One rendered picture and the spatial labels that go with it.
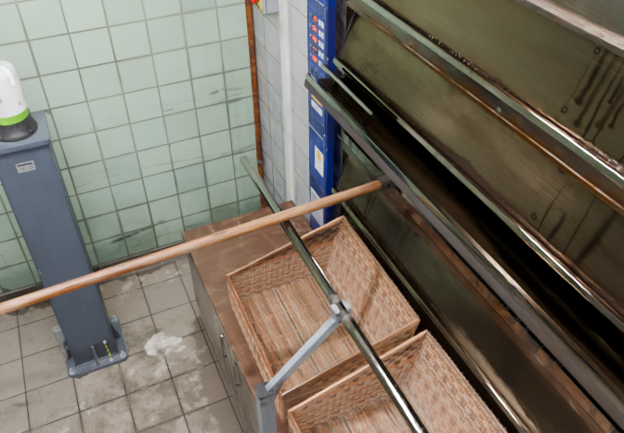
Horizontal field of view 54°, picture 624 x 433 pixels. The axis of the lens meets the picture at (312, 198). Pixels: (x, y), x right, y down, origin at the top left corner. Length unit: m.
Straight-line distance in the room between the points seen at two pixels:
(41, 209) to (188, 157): 0.89
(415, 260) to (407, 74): 0.58
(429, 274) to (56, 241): 1.42
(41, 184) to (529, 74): 1.71
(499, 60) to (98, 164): 2.08
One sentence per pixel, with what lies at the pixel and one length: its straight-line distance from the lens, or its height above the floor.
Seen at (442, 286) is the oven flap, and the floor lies 1.02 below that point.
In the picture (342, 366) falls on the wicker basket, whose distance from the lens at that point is 1.96.
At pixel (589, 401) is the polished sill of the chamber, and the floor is 1.18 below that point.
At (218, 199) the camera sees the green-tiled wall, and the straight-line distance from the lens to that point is 3.29.
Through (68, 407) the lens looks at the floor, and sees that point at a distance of 2.99.
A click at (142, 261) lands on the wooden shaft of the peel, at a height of 1.19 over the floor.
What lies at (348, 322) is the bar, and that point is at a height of 1.17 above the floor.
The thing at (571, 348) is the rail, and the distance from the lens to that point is 1.24.
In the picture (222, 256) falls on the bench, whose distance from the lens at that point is 2.57.
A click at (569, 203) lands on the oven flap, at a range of 1.34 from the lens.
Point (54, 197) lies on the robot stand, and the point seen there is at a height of 0.95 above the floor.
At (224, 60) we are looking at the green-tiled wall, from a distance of 2.90.
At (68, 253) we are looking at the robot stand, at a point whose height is 0.68.
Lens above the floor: 2.35
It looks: 39 degrees down
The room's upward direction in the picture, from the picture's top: 1 degrees counter-clockwise
